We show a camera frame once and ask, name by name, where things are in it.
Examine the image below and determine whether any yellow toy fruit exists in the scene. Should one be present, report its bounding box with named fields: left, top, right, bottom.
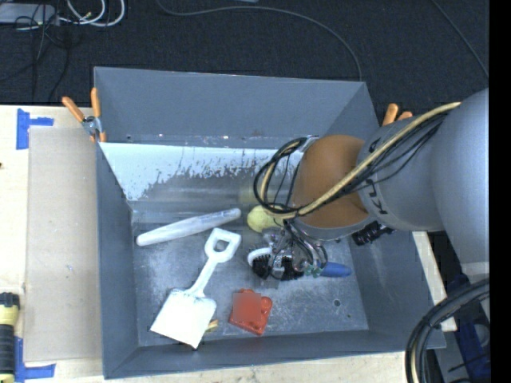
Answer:
left=246, top=205, right=289, bottom=234

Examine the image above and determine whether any red toy brick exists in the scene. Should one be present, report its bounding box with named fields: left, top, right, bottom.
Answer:
left=228, top=288, right=274, bottom=337

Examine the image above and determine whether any white long tube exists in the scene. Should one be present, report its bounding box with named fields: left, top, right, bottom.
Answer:
left=135, top=207, right=243, bottom=247

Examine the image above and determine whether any white toy shovel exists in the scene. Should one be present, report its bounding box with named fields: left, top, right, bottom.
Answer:
left=149, top=227, right=243, bottom=350

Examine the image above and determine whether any grey metal bin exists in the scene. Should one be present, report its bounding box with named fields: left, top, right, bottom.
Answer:
left=92, top=66, right=447, bottom=381

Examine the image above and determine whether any pale wood flat board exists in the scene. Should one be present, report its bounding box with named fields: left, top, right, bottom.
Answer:
left=23, top=125, right=105, bottom=365

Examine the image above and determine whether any black brush with blue handle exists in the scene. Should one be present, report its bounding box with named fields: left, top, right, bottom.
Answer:
left=247, top=247, right=354, bottom=282

